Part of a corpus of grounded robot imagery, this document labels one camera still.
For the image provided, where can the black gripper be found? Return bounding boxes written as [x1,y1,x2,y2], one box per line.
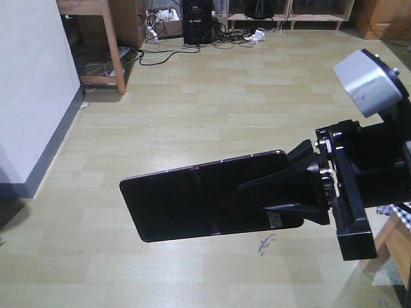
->
[237,120,410,261]

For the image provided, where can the black foldable smartphone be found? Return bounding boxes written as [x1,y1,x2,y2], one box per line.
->
[119,150,304,243]

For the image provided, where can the light wooden desk shelf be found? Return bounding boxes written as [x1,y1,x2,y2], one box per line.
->
[57,0,146,94]

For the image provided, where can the black white checkered bedsheet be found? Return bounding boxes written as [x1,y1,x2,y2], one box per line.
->
[376,202,411,230]

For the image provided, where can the white power adapter on floor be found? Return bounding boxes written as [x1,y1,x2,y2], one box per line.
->
[244,30,266,43]

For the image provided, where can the low wooden bench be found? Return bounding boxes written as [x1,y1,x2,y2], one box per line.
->
[226,0,354,30]

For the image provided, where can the wooden cabinet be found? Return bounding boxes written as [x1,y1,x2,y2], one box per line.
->
[356,0,410,40]

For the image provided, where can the black computer tower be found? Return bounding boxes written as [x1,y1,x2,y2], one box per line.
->
[182,0,212,45]

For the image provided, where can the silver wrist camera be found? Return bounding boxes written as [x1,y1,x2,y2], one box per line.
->
[333,49,409,117]

